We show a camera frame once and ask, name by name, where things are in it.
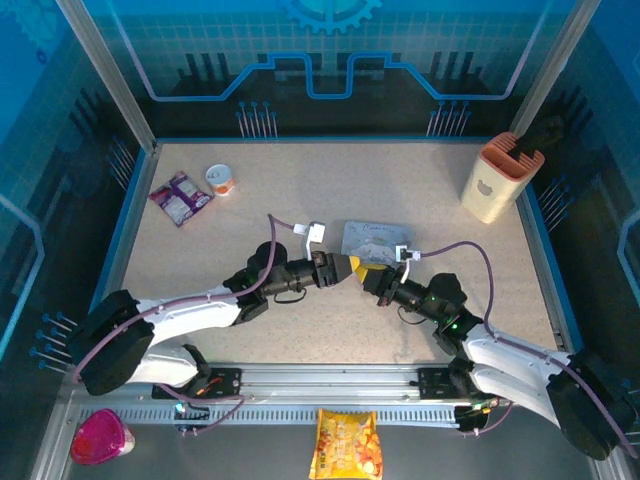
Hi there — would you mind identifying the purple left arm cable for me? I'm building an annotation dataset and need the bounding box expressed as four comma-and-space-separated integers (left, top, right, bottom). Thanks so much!
72, 213, 301, 436

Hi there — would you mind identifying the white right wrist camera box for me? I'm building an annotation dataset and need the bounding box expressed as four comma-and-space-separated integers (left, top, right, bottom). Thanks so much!
394, 243, 424, 267

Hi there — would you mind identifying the pink plastic cup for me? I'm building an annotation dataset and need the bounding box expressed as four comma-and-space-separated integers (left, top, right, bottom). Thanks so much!
69, 408, 136, 466

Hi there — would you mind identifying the aluminium frame post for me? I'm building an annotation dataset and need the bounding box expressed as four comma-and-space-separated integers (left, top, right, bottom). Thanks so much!
54, 0, 161, 151
509, 0, 601, 132

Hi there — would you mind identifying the yellow chips bag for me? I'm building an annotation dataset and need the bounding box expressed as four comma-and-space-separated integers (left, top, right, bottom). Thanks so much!
308, 408, 385, 480

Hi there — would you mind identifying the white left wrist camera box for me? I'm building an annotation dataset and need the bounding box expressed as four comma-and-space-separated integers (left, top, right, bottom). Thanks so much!
293, 221, 327, 261

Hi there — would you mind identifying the purple candy bag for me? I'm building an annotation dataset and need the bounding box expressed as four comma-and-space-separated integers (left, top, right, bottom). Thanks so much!
148, 170, 215, 229

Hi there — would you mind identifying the pastel cartoon tin box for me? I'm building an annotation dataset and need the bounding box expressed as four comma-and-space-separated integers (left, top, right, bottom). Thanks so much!
340, 220, 416, 265

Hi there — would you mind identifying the beige knife block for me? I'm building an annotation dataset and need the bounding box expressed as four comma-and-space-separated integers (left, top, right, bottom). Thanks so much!
460, 133, 545, 224

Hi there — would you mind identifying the black knife handle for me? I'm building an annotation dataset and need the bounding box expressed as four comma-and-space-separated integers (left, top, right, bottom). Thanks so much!
514, 115, 566, 152

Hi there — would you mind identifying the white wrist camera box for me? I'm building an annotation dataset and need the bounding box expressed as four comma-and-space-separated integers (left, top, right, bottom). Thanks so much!
394, 243, 424, 267
293, 221, 327, 261

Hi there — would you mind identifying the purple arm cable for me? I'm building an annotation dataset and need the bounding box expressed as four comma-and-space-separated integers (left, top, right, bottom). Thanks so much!
418, 240, 639, 459
72, 213, 301, 436

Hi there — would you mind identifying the tin can with orange print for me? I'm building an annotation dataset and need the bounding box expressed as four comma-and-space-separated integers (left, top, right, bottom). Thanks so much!
205, 164, 236, 198

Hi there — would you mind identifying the slotted metal cable duct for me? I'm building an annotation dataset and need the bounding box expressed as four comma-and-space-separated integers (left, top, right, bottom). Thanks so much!
107, 405, 464, 427

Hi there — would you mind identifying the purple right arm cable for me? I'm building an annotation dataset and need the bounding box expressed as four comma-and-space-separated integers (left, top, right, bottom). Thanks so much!
418, 240, 639, 459

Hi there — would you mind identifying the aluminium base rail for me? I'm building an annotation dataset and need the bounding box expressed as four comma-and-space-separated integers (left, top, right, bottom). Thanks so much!
64, 362, 571, 407

